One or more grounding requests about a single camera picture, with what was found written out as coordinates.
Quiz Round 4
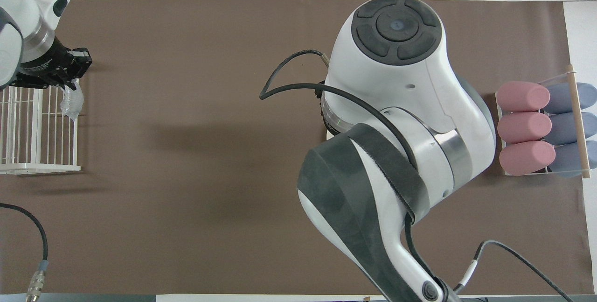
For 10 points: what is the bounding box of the pink cup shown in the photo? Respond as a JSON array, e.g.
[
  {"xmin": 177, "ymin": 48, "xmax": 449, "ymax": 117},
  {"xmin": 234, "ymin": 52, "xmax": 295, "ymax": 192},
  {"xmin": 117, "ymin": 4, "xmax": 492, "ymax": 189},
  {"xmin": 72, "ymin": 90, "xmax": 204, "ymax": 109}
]
[
  {"xmin": 499, "ymin": 140, "xmax": 556, "ymax": 176},
  {"xmin": 496, "ymin": 81, "xmax": 551, "ymax": 112},
  {"xmin": 497, "ymin": 112, "xmax": 553, "ymax": 145}
]

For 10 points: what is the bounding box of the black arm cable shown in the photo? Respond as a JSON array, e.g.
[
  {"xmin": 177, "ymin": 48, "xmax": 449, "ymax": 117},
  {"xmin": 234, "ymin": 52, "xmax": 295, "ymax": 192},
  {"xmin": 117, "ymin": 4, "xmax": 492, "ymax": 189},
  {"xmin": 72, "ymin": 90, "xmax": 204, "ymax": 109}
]
[
  {"xmin": 0, "ymin": 203, "xmax": 49, "ymax": 302},
  {"xmin": 259, "ymin": 50, "xmax": 574, "ymax": 302}
]

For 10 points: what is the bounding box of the blue-grey cup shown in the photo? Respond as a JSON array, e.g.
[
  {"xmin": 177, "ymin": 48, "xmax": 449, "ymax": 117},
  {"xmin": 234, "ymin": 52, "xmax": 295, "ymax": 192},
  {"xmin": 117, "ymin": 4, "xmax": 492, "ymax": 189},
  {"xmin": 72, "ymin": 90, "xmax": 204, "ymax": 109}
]
[
  {"xmin": 545, "ymin": 82, "xmax": 597, "ymax": 114},
  {"xmin": 546, "ymin": 112, "xmax": 597, "ymax": 145},
  {"xmin": 548, "ymin": 141, "xmax": 597, "ymax": 178}
]

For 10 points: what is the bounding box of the clear acrylic cup rack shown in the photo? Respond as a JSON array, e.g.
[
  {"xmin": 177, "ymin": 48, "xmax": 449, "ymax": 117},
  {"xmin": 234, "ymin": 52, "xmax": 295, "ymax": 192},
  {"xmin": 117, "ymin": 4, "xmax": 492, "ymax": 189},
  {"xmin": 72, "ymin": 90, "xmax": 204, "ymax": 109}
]
[{"xmin": 495, "ymin": 71, "xmax": 592, "ymax": 179}]

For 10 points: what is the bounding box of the white wire basket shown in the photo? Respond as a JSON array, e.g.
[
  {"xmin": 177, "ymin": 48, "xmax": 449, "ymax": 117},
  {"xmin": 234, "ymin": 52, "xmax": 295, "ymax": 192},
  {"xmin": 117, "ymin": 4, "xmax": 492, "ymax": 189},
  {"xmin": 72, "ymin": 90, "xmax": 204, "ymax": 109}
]
[{"xmin": 0, "ymin": 85, "xmax": 81, "ymax": 175}]

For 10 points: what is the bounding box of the brown table mat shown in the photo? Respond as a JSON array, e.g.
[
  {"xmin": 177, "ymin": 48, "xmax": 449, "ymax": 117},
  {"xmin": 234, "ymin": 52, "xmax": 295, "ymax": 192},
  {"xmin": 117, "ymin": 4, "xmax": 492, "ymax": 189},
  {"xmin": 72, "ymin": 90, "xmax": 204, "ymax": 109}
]
[{"xmin": 0, "ymin": 0, "xmax": 589, "ymax": 295}]

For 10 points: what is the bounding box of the clear plastic wrap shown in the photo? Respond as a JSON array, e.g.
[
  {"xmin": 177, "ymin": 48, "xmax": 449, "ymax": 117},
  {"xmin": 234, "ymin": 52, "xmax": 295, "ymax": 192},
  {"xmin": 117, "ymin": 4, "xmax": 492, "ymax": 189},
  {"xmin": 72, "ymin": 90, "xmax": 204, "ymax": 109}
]
[{"xmin": 61, "ymin": 82, "xmax": 85, "ymax": 121}]

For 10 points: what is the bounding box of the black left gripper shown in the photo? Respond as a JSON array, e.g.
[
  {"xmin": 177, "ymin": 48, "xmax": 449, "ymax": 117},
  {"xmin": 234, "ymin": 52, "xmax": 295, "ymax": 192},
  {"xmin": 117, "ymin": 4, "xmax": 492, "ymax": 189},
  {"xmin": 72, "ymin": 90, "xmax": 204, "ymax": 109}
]
[{"xmin": 47, "ymin": 48, "xmax": 92, "ymax": 91}]

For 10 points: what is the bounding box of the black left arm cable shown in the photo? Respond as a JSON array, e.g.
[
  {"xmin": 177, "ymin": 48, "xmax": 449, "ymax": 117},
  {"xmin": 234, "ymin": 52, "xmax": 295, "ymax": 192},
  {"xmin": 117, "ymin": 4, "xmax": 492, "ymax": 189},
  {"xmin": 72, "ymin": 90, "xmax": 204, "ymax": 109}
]
[{"xmin": 0, "ymin": 203, "xmax": 49, "ymax": 302}]

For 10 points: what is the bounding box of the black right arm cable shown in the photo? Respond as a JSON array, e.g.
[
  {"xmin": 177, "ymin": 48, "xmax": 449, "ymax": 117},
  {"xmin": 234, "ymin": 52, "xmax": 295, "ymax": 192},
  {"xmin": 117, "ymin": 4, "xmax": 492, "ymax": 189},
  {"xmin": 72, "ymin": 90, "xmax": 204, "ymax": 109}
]
[{"xmin": 259, "ymin": 50, "xmax": 574, "ymax": 302}]

